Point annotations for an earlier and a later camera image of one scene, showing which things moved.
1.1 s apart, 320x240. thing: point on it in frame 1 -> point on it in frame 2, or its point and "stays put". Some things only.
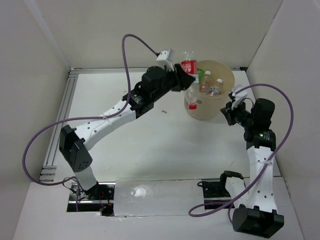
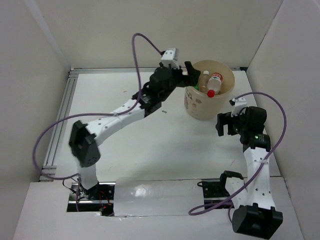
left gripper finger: x=183 y=78 -> x=193 y=74
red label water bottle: x=189 y=62 -> x=214 y=84
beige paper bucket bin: x=209 y=106 stays put
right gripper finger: x=229 y=105 -> x=224 y=118
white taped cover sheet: x=156 y=197 stays put
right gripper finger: x=229 y=116 -> x=219 y=127
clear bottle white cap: x=204 y=87 stays put
